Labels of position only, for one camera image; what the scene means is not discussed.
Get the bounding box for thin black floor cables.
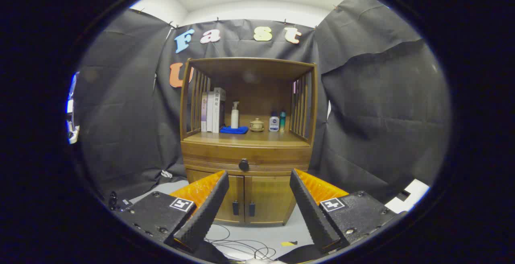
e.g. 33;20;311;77
203;224;278;261

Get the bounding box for black backdrop cloth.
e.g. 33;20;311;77
74;0;451;204

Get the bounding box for wooden cabinet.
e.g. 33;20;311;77
179;57;318;227

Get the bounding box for thin white book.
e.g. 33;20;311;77
206;91;214;133

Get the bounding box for blue and white equipment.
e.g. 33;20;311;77
66;72;80;144

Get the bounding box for wooden cabinet door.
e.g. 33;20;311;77
244;175;298;226
186;169;245;224

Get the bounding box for wooden countertop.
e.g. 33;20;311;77
183;130;312;148

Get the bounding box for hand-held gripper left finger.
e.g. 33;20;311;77
115;170;230;253

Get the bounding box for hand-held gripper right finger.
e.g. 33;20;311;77
289;168;407;254

